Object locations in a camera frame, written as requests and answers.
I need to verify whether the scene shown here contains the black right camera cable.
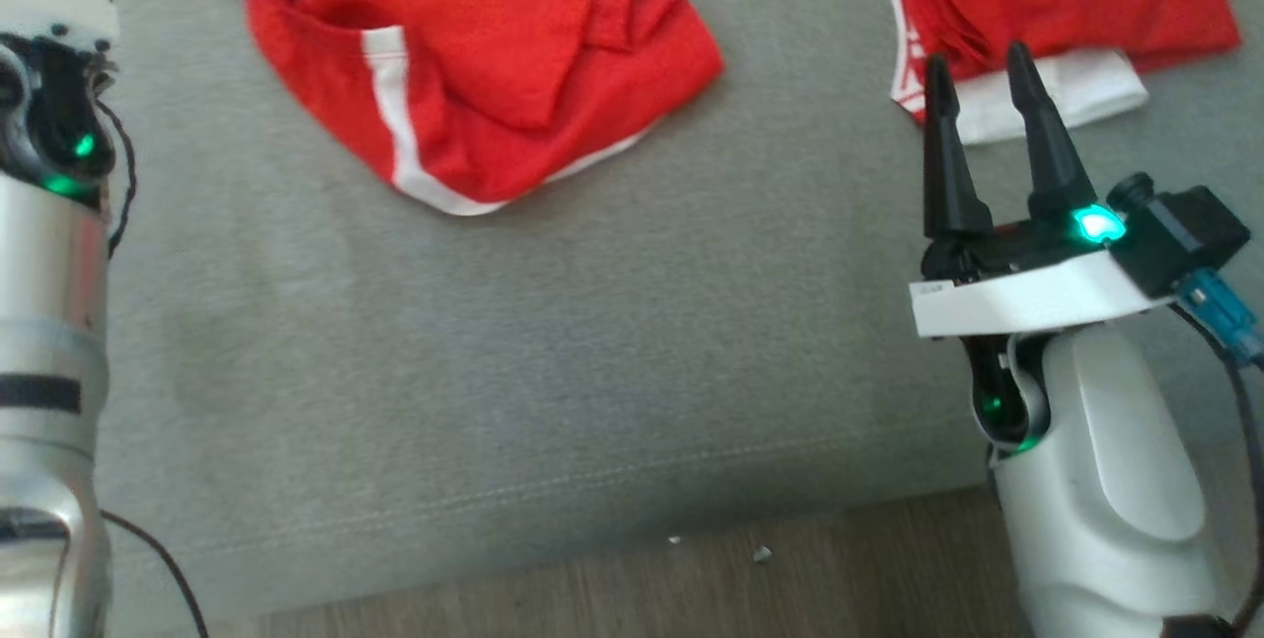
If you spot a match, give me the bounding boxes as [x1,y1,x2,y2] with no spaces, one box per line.
[1170,307,1264,638]

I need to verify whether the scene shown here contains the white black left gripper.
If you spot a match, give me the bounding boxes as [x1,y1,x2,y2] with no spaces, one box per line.
[0,0,121,54]

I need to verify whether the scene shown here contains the red white sports shorts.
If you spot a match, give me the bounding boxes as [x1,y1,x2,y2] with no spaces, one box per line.
[222,0,725,217]

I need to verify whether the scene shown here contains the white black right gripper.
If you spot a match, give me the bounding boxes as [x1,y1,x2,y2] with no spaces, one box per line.
[908,40,1182,340]

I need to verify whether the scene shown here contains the grey fabric sofa seat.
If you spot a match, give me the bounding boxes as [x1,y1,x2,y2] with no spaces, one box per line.
[59,0,1264,638]

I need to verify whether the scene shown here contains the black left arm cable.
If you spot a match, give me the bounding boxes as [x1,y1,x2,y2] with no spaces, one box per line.
[94,75,210,638]

